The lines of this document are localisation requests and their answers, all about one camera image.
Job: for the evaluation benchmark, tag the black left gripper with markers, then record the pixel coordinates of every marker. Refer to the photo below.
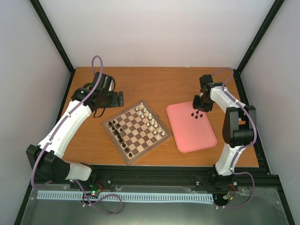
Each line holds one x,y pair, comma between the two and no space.
115,102

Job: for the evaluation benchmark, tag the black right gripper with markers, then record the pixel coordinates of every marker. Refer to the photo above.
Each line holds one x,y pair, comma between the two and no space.
195,106

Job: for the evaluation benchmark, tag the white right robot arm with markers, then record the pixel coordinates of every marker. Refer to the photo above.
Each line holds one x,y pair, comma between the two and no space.
239,131

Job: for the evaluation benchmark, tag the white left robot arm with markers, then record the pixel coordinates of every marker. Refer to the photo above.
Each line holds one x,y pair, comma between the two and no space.
46,158

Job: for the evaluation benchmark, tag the wooden chess board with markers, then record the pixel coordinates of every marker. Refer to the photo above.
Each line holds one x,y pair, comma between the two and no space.
139,140

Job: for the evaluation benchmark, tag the white chess pieces row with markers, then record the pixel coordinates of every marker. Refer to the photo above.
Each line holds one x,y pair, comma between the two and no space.
149,121

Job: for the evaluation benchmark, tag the pink plastic tray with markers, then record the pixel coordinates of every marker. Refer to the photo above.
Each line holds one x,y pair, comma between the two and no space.
190,134

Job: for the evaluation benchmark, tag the black aluminium frame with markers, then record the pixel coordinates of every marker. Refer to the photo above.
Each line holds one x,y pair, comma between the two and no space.
174,175

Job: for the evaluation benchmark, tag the light blue cable duct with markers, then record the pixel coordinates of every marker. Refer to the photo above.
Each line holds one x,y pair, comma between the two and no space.
131,197

